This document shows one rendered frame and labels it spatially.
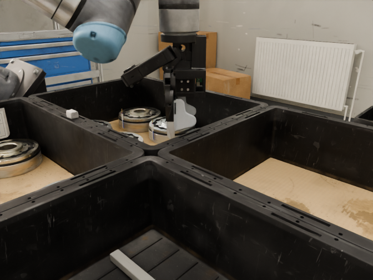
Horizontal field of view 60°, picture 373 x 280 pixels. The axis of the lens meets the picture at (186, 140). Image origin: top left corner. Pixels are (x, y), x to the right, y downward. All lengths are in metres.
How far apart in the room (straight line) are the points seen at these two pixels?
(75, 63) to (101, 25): 2.18
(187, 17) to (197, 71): 0.10
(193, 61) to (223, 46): 3.50
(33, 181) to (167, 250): 0.28
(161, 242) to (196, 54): 0.36
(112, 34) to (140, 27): 3.59
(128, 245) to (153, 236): 0.03
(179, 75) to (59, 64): 2.08
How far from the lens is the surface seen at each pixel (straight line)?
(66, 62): 2.67
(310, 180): 0.59
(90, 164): 0.53
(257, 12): 3.84
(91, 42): 0.54
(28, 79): 0.87
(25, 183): 0.60
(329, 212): 0.51
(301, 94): 3.52
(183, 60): 0.63
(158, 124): 0.71
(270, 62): 3.64
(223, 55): 4.14
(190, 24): 0.61
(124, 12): 0.57
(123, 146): 0.44
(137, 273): 0.37
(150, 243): 0.42
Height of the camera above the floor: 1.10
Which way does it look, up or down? 23 degrees down
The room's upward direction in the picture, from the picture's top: straight up
